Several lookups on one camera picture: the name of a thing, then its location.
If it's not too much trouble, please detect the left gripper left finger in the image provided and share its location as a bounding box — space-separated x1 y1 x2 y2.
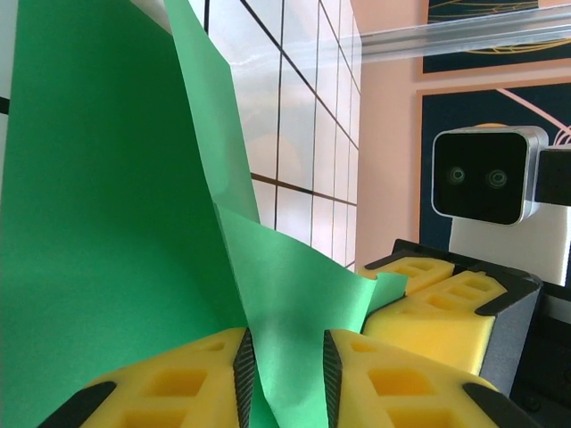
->
37 326 259 428

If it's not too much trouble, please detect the green cloth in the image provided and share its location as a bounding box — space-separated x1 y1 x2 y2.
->
0 0 410 428

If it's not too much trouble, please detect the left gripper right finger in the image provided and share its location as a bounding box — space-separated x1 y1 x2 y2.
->
320 328 543 428

